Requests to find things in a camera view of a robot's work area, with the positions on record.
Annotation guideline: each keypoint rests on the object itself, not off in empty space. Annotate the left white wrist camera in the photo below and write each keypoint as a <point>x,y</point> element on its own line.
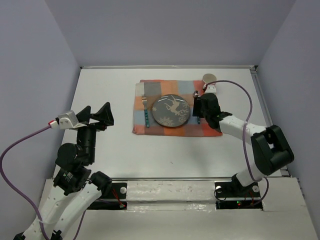
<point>65,121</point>

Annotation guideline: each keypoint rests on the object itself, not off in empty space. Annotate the spoon with teal handle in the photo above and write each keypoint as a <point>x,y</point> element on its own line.
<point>195,96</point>

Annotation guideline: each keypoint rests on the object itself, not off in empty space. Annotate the orange grey checkered cloth napkin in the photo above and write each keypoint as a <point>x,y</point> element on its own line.
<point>155,88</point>

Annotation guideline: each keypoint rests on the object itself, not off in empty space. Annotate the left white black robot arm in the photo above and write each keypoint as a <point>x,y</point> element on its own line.
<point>74,187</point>

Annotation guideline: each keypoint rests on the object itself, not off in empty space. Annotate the red white paper cup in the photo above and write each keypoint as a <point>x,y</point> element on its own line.
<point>208,78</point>

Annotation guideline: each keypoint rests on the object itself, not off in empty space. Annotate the dark round deer plate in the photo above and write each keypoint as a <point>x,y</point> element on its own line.
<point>171,111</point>

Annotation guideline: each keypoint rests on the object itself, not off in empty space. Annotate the aluminium table edge rail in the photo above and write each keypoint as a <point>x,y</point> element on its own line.
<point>108,67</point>

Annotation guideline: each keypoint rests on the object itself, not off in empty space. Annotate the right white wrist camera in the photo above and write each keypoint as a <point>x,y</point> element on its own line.
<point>209,89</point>

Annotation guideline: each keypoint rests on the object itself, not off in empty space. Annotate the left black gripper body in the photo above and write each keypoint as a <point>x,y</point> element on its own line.
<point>87,135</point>

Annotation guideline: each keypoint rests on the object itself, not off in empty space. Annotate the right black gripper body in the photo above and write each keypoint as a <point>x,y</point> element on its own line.
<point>204,113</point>

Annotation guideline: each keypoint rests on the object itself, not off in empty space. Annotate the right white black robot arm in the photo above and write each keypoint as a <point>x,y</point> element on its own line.
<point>271,150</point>

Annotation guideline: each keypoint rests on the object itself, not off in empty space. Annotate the fork with teal handle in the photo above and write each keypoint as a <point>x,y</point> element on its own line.
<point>145,105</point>

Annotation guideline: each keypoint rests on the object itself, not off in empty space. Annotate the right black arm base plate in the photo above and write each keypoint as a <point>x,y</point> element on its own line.
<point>245,198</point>

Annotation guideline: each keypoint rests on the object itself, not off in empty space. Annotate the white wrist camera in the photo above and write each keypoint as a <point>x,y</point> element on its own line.
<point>209,89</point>
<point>65,121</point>

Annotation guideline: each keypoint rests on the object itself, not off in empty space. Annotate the white front cover panel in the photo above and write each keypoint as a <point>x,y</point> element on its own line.
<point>283,216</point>

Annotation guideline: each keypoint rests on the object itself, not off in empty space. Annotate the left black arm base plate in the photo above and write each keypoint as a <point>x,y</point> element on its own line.
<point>114,200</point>

